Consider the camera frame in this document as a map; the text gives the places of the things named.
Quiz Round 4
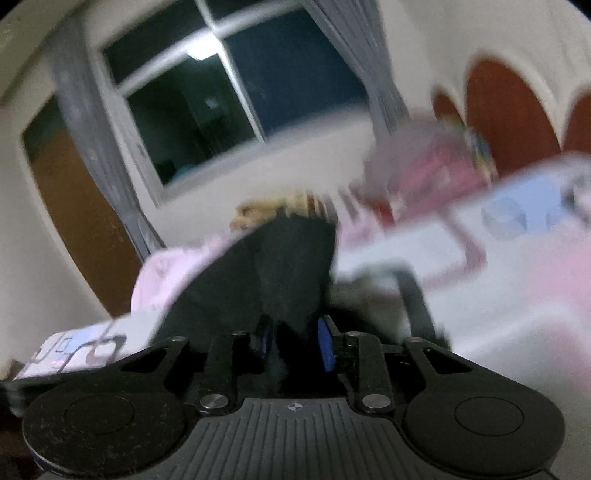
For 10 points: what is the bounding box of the black hooded puffer jacket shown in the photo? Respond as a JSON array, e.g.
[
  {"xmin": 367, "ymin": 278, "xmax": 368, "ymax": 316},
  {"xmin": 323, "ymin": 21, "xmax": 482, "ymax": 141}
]
[{"xmin": 147, "ymin": 212, "xmax": 454, "ymax": 361}]

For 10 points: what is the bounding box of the stack of folded clothes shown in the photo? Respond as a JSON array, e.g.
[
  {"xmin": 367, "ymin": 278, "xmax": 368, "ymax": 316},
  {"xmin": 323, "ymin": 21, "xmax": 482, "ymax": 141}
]
[{"xmin": 349, "ymin": 117, "xmax": 498, "ymax": 223}]

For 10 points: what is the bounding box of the pink blanket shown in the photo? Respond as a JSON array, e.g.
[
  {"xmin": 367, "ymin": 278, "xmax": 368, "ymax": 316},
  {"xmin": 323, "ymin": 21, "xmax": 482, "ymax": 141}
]
[{"xmin": 130, "ymin": 230, "xmax": 249, "ymax": 313}]

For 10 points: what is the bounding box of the yellow patterned pillow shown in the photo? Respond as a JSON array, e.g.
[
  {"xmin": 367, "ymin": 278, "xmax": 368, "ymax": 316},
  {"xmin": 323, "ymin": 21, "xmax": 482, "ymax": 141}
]
[{"xmin": 229, "ymin": 191, "xmax": 329, "ymax": 231}]

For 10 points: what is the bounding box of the patterned bed sheet mattress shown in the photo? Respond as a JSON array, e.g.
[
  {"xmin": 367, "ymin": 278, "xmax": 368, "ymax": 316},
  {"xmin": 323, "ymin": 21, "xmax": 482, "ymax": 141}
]
[{"xmin": 13, "ymin": 151, "xmax": 591, "ymax": 393}]

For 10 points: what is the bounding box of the brown wooden door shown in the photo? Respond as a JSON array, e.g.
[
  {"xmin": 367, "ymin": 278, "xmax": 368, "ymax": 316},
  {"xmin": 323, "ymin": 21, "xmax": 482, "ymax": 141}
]
[{"xmin": 22, "ymin": 97, "xmax": 140, "ymax": 316}]

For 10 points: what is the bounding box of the red white headboard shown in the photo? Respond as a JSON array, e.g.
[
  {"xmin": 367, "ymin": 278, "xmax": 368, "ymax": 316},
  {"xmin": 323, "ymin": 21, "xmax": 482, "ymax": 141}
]
[{"xmin": 430, "ymin": 49, "xmax": 590, "ymax": 177}]

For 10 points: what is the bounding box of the right grey curtain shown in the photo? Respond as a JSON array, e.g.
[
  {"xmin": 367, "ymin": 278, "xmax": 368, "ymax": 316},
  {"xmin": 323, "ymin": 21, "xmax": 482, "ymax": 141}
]
[{"xmin": 301, "ymin": 0, "xmax": 408, "ymax": 139}]

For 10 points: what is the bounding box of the grey curtain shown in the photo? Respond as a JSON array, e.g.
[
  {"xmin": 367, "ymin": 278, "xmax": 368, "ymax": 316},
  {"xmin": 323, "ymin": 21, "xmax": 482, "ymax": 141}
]
[
  {"xmin": 301, "ymin": 0, "xmax": 408, "ymax": 139},
  {"xmin": 45, "ymin": 12, "xmax": 164, "ymax": 261}
]

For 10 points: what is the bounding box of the left grey curtain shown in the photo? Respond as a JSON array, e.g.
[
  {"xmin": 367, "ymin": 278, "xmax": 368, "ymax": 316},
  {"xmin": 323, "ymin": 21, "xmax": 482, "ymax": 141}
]
[{"xmin": 45, "ymin": 12, "xmax": 164, "ymax": 261}]

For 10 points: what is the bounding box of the window with grey frame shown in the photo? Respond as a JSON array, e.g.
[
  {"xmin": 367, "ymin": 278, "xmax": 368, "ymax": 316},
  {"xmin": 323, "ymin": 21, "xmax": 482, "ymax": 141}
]
[{"xmin": 97, "ymin": 1, "xmax": 369, "ymax": 203}]

